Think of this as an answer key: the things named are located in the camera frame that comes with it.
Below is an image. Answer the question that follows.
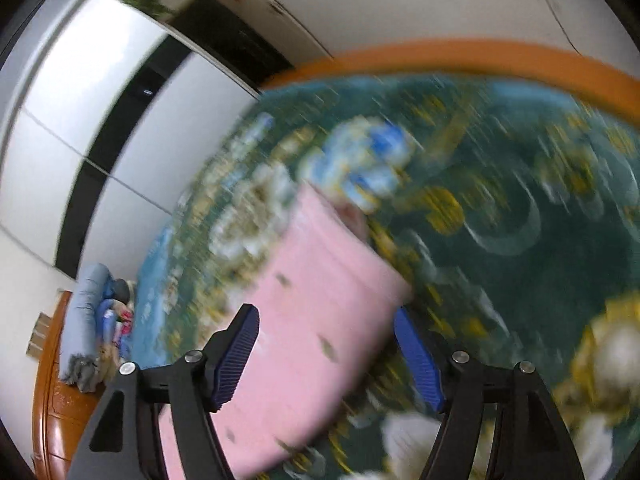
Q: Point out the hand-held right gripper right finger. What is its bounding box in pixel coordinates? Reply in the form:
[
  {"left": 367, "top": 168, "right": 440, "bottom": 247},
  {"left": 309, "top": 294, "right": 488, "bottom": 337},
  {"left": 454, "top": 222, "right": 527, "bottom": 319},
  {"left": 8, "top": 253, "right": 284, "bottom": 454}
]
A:
[{"left": 393, "top": 306, "right": 586, "bottom": 480}]

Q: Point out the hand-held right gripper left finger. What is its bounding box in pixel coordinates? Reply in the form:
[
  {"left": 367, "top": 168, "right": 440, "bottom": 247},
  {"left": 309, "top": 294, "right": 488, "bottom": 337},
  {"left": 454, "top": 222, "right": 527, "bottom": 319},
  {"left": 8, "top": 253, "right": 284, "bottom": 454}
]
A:
[{"left": 67, "top": 303, "right": 261, "bottom": 480}]

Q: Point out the pink fleece garment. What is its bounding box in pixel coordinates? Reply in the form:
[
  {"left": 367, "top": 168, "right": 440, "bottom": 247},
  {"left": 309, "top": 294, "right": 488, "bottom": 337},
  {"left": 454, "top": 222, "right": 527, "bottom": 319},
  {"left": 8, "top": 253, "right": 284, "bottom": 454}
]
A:
[{"left": 160, "top": 182, "right": 416, "bottom": 480}]

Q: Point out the colourful printed pillow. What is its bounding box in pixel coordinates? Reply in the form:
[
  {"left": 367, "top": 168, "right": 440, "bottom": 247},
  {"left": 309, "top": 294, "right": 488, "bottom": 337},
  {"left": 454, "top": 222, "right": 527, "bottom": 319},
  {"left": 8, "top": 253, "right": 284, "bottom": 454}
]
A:
[{"left": 97, "top": 277, "right": 137, "bottom": 362}]

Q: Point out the folded grey quilt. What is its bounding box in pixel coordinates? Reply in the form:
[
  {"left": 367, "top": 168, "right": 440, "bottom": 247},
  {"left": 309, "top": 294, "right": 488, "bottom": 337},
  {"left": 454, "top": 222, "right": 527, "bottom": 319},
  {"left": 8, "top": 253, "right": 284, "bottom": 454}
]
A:
[{"left": 59, "top": 262, "right": 118, "bottom": 394}]

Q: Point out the wooden headboard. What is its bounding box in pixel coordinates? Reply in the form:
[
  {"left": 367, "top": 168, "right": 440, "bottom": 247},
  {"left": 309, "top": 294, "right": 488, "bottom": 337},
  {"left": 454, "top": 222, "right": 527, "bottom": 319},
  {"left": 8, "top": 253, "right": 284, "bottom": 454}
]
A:
[{"left": 31, "top": 290, "right": 113, "bottom": 480}]

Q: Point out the floral teal bedspread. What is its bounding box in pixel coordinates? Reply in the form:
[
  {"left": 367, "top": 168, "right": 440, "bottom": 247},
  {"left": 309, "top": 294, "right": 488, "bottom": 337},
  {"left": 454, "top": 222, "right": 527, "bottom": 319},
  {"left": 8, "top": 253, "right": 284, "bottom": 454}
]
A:
[{"left": 132, "top": 72, "right": 640, "bottom": 480}]

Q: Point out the white and black wardrobe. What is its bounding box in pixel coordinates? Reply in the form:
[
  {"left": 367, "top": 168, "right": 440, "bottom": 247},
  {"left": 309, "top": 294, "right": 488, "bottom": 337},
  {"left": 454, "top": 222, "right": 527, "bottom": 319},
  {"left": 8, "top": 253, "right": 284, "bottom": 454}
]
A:
[{"left": 0, "top": 0, "right": 262, "bottom": 281}]

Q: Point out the wooden bed footboard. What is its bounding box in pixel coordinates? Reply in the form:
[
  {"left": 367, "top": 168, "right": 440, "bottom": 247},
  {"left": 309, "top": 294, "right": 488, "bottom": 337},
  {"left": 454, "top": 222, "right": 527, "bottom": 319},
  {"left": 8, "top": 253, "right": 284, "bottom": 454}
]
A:
[{"left": 262, "top": 39, "right": 640, "bottom": 127}]

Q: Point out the cream door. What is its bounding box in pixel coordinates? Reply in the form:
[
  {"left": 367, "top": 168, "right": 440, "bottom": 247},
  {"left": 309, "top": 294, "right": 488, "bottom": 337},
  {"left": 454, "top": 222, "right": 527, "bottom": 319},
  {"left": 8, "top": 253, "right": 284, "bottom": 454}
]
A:
[{"left": 200, "top": 0, "right": 333, "bottom": 63}]

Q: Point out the row of wall switches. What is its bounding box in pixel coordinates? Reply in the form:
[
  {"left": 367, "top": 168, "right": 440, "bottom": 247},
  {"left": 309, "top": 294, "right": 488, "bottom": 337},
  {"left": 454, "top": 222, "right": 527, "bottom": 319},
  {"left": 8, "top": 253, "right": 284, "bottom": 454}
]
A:
[{"left": 27, "top": 312, "right": 54, "bottom": 357}]

